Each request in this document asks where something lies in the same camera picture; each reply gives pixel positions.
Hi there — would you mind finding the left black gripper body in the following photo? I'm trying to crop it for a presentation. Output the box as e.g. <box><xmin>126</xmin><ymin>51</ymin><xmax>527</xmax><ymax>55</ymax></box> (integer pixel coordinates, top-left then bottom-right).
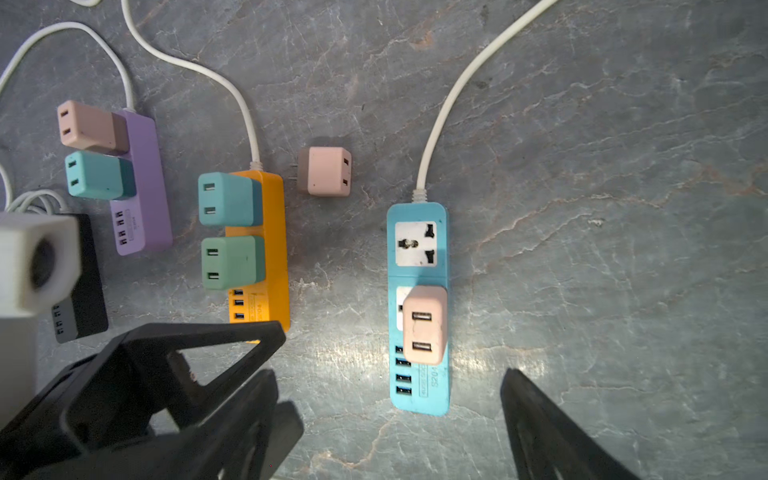
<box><xmin>1</xmin><ymin>347</ymin><xmax>198</xmax><ymax>479</ymax></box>

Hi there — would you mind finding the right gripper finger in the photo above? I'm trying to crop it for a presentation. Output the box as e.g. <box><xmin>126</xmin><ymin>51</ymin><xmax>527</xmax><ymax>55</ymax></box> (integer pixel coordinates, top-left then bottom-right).
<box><xmin>500</xmin><ymin>368</ymin><xmax>638</xmax><ymax>480</ymax></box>

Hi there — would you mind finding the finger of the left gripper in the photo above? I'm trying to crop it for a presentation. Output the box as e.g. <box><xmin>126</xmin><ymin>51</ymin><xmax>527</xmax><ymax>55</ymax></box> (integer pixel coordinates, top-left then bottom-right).
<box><xmin>123</xmin><ymin>321</ymin><xmax>286</xmax><ymax>420</ymax></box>
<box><xmin>26</xmin><ymin>370</ymin><xmax>304</xmax><ymax>479</ymax></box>

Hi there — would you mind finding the green plug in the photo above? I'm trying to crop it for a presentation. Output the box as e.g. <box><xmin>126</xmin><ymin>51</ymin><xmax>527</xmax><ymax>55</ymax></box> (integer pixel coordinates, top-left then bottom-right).
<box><xmin>201</xmin><ymin>235</ymin><xmax>266</xmax><ymax>290</ymax></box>

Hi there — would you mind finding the orange power strip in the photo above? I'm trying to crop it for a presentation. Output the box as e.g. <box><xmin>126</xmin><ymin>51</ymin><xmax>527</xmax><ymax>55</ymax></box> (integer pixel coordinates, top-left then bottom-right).
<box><xmin>225</xmin><ymin>170</ymin><xmax>291</xmax><ymax>332</ymax></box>

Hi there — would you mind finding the pink plug teal strip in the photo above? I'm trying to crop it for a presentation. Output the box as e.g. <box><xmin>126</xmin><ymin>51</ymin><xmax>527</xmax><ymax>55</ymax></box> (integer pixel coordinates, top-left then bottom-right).
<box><xmin>403</xmin><ymin>285</ymin><xmax>448</xmax><ymax>366</ymax></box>
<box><xmin>297</xmin><ymin>146</ymin><xmax>352</xmax><ymax>197</ymax></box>

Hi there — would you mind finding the teal power strip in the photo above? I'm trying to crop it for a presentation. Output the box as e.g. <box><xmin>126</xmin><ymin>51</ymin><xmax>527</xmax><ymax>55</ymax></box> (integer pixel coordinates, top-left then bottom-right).
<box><xmin>387</xmin><ymin>202</ymin><xmax>450</xmax><ymax>416</ymax></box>

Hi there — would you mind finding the teal plug on purple strip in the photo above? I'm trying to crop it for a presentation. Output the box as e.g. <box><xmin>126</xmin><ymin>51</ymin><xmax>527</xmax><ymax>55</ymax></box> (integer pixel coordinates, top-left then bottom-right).
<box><xmin>65</xmin><ymin>151</ymin><xmax>136</xmax><ymax>200</ymax></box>

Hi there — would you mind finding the pink plug on purple strip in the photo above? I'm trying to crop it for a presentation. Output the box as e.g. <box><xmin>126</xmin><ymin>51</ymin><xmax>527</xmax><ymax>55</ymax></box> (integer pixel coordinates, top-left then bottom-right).
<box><xmin>57</xmin><ymin>100</ymin><xmax>130</xmax><ymax>156</ymax></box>

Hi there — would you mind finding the black power strip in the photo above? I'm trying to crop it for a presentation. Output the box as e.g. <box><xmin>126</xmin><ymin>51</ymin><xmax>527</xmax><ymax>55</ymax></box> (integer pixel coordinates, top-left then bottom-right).
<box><xmin>52</xmin><ymin>213</ymin><xmax>109</xmax><ymax>344</ymax></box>

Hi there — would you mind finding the purple power strip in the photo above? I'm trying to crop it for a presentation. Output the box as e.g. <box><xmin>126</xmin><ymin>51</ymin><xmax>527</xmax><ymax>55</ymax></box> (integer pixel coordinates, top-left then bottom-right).
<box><xmin>110</xmin><ymin>110</ymin><xmax>173</xmax><ymax>256</ymax></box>

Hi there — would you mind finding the white cable of orange strip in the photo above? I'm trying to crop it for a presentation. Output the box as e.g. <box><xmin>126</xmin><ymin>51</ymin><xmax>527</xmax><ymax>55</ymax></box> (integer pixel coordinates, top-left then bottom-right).
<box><xmin>119</xmin><ymin>0</ymin><xmax>264</xmax><ymax>172</ymax></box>

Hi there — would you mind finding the white cable of black strip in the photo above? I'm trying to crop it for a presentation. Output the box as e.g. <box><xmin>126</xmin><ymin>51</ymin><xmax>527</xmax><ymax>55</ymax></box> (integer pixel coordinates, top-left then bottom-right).
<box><xmin>0</xmin><ymin>161</ymin><xmax>70</xmax><ymax>216</ymax></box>

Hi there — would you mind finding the white cable of teal strip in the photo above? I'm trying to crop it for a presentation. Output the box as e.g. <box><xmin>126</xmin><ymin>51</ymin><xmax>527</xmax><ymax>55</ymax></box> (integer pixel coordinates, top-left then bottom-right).
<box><xmin>411</xmin><ymin>0</ymin><xmax>559</xmax><ymax>204</ymax></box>

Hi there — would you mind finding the white cable of purple strip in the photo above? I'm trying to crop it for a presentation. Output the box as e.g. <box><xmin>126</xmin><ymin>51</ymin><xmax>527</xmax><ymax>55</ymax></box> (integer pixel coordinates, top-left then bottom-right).
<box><xmin>0</xmin><ymin>21</ymin><xmax>137</xmax><ymax>112</ymax></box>

